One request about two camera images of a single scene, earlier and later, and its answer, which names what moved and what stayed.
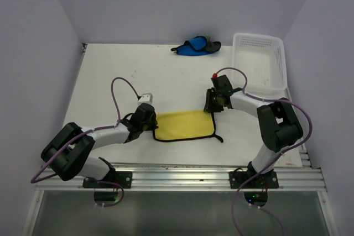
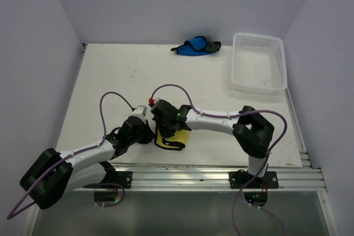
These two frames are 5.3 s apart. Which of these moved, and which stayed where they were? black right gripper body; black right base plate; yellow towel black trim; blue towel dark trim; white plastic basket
Moved: black right gripper body; yellow towel black trim
Stayed: black right base plate; blue towel dark trim; white plastic basket
